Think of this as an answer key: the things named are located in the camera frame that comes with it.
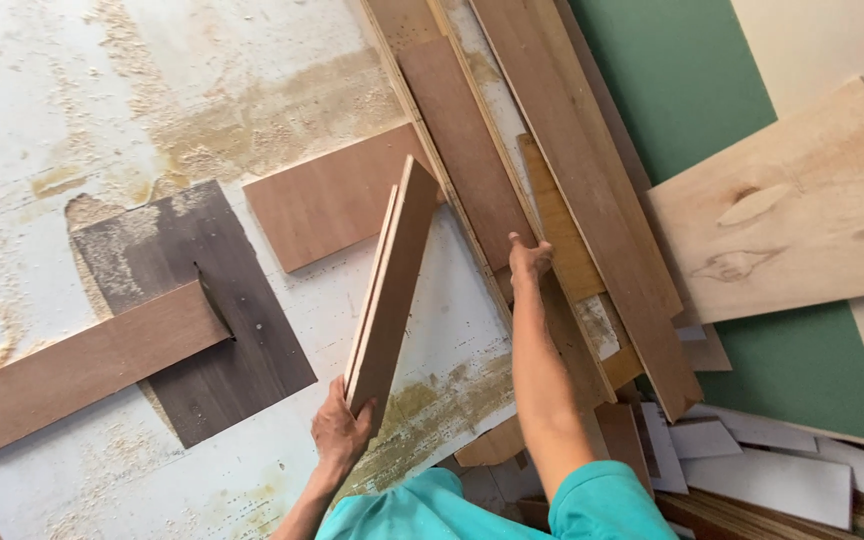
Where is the thin brown plywood board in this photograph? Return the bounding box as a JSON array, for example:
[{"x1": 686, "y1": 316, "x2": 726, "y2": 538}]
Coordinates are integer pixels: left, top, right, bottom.
[{"x1": 342, "y1": 185, "x2": 401, "y2": 391}]

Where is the person's right hand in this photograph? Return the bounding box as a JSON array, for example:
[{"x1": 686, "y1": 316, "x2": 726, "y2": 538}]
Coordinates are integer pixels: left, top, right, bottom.
[{"x1": 507, "y1": 231, "x2": 555, "y2": 293}]

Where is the brown board strip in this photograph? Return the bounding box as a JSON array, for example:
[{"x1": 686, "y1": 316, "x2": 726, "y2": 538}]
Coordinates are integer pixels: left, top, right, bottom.
[{"x1": 0, "y1": 280, "x2": 234, "y2": 459}]

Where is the small brown wood offcut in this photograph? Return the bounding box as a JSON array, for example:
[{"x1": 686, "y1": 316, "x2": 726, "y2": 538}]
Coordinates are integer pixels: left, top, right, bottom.
[{"x1": 453, "y1": 414, "x2": 528, "y2": 469}]

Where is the yellowish brown wood piece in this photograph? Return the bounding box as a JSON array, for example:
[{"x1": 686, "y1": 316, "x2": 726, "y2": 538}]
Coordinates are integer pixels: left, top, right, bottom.
[{"x1": 516, "y1": 133, "x2": 608, "y2": 304}]

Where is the long narrow brown board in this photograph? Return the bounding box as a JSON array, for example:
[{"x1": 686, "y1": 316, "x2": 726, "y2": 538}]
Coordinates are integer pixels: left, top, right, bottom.
[{"x1": 397, "y1": 36, "x2": 618, "y2": 410}]

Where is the person's teal shirt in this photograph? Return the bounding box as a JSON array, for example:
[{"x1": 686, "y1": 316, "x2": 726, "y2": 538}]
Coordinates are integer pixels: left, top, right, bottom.
[{"x1": 315, "y1": 459, "x2": 681, "y2": 540}]

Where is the long pale plywood fence strip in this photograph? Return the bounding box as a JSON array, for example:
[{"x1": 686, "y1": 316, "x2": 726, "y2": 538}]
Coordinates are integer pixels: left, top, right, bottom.
[{"x1": 359, "y1": 0, "x2": 517, "y2": 325}]

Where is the light knotted plywood sheet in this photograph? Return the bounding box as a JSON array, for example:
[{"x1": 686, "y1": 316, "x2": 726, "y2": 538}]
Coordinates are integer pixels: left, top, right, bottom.
[{"x1": 644, "y1": 75, "x2": 864, "y2": 326}]

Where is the brown rectangular plywood piece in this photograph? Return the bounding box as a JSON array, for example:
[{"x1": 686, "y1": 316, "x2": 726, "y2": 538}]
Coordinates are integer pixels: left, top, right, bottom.
[{"x1": 242, "y1": 123, "x2": 448, "y2": 274}]

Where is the green panel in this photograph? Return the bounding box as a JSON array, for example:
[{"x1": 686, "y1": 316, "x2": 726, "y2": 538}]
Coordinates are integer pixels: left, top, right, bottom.
[{"x1": 565, "y1": 0, "x2": 864, "y2": 446}]

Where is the heap of white offcuts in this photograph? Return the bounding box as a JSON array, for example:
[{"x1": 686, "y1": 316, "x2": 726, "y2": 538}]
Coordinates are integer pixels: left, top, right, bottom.
[{"x1": 638, "y1": 401, "x2": 864, "y2": 540}]

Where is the thick brown plywood board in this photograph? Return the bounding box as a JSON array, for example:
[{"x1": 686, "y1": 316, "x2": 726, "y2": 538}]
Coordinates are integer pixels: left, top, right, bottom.
[{"x1": 345, "y1": 154, "x2": 441, "y2": 441}]

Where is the long wide brown board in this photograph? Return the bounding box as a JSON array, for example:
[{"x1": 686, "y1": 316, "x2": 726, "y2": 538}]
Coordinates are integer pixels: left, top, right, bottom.
[{"x1": 468, "y1": 0, "x2": 705, "y2": 424}]

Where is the dark woodgrain saw insert plate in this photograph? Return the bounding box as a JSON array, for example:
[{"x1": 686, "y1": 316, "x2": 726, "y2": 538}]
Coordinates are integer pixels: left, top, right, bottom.
[{"x1": 70, "y1": 180, "x2": 319, "y2": 450}]

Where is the circular saw blade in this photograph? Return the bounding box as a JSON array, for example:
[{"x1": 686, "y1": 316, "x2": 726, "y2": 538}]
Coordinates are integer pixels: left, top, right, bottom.
[{"x1": 192, "y1": 261, "x2": 237, "y2": 342}]

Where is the person's left hand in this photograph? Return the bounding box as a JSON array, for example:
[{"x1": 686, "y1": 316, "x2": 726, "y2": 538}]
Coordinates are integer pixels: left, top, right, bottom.
[{"x1": 311, "y1": 375, "x2": 378, "y2": 478}]

